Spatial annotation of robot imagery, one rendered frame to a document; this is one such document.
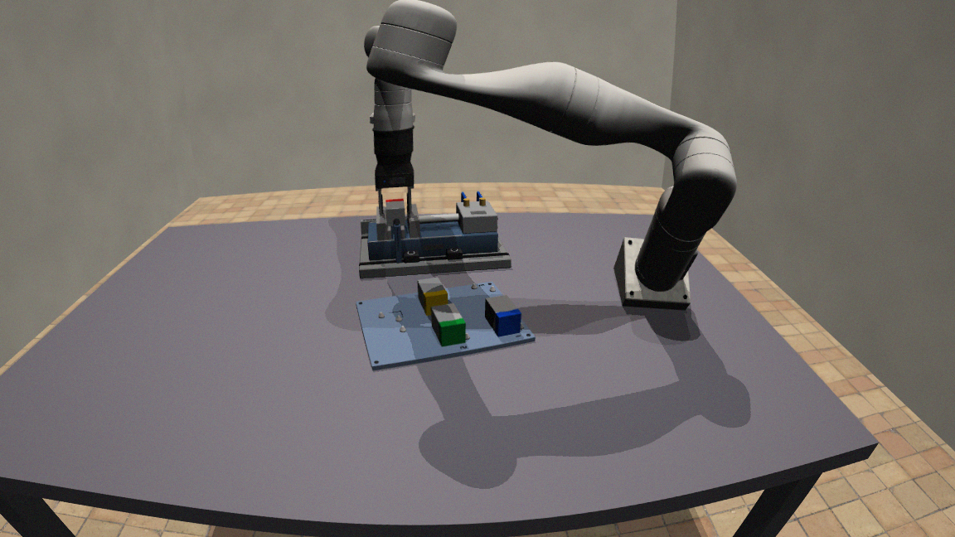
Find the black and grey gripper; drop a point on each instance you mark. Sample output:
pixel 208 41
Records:
pixel 393 147

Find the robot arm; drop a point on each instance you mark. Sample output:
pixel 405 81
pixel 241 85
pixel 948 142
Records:
pixel 408 51

